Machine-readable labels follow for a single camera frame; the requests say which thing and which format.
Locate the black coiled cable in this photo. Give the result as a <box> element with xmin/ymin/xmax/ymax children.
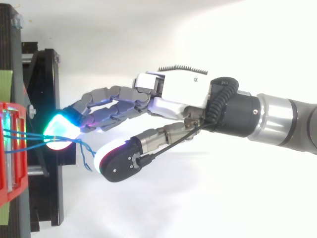
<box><xmin>207</xmin><ymin>83</ymin><xmax>235</xmax><ymax>123</ymax></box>

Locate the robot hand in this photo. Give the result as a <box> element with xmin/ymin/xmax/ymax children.
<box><xmin>43</xmin><ymin>64</ymin><xmax>211</xmax><ymax>183</ymax></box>

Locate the thin black cable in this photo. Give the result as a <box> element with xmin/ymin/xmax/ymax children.
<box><xmin>139</xmin><ymin>120</ymin><xmax>216</xmax><ymax>165</ymax></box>

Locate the red bin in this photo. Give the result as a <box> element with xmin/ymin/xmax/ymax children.
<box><xmin>0</xmin><ymin>101</ymin><xmax>29</xmax><ymax>211</ymax></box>

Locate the black stand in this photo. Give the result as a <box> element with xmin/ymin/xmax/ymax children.
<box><xmin>0</xmin><ymin>0</ymin><xmax>76</xmax><ymax>238</ymax></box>

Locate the blue cable bundle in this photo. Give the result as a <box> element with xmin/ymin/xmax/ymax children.
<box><xmin>2</xmin><ymin>127</ymin><xmax>98</xmax><ymax>173</ymax></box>

